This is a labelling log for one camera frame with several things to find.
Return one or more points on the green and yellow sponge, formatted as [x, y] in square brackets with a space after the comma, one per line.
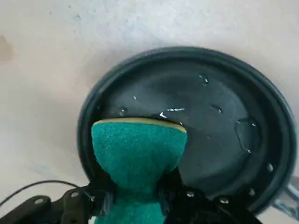
[135, 151]

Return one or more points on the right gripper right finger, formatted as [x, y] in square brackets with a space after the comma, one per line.
[198, 210]

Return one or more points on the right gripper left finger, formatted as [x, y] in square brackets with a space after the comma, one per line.
[46, 210]

